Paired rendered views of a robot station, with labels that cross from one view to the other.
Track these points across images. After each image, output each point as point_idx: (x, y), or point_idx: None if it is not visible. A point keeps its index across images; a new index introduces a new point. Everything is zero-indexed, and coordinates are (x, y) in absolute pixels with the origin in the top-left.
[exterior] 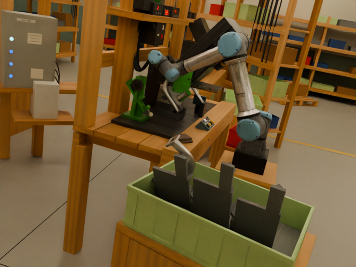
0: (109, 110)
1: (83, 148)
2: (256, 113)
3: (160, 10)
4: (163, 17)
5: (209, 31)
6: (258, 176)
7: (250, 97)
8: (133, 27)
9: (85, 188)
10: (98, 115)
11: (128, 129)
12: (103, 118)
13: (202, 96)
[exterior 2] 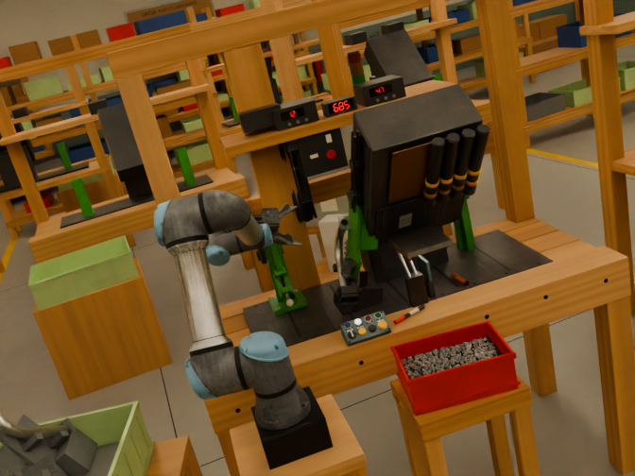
0: None
1: None
2: (197, 350)
3: (308, 113)
4: (312, 125)
5: None
6: (258, 469)
7: (193, 317)
8: (263, 157)
9: None
10: (253, 297)
11: (242, 329)
12: (247, 304)
13: (422, 261)
